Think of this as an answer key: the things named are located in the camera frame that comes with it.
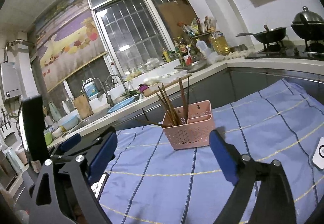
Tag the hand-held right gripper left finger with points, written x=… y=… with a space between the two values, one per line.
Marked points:
x=101 y=160

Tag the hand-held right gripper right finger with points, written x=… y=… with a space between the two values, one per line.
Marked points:
x=222 y=160

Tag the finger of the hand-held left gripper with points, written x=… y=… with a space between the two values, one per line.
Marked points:
x=69 y=141

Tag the pink plastic utensil basket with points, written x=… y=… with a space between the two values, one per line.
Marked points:
x=192 y=132

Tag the bundle of brown chopsticks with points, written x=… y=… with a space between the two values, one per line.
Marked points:
x=172 y=110

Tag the white bowl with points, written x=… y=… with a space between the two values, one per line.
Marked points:
x=57 y=132

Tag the green cup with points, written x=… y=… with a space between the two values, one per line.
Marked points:
x=48 y=138

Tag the blue plastic tub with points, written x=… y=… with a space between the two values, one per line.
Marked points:
x=69 y=121

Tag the pale green bottle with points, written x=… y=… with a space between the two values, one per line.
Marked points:
x=54 y=111

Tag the steel sink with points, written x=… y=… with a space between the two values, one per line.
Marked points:
x=88 y=120

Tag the upright wooden cutting board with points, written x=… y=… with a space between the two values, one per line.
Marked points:
x=83 y=107

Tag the blue checked tablecloth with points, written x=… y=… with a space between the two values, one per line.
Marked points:
x=177 y=176

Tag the white gas water heater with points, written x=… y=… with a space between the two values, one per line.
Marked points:
x=9 y=82

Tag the blue white container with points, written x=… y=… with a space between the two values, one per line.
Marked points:
x=89 y=88

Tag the blue plate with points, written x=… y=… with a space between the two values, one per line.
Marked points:
x=121 y=105

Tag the steel kitchen faucet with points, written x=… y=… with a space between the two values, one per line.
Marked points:
x=106 y=92

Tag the curved steel faucet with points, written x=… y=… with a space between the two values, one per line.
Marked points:
x=119 y=79

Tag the silver exhaust pipe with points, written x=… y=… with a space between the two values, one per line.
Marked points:
x=17 y=45

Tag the grey base cabinets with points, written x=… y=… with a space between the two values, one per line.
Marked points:
x=248 y=82

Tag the fruit print window blind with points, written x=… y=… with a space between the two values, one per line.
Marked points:
x=68 y=41

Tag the flat wooden cutting board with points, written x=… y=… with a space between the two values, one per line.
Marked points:
x=167 y=86

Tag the white small device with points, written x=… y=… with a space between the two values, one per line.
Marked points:
x=319 y=153

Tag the steel bowl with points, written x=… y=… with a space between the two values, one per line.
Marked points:
x=193 y=67

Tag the white kitchen counter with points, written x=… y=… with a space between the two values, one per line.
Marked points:
x=240 y=62

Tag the white round food pieces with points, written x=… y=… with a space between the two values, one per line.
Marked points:
x=236 y=55

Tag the white plastic jug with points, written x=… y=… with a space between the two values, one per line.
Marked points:
x=202 y=49

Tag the yellow cooking oil bottle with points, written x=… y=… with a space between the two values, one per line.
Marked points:
x=219 y=44

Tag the row of condiment bottles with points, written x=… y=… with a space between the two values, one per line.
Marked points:
x=181 y=49

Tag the barred window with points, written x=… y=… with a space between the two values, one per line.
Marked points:
x=131 y=34

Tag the black gas stove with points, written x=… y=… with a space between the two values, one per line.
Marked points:
x=291 y=54

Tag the wooden spatula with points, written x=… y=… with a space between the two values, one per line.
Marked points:
x=266 y=28

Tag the brown cardboard sheet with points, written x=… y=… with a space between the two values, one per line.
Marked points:
x=177 y=19

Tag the black wok with lid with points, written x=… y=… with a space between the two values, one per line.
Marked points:
x=308 y=29

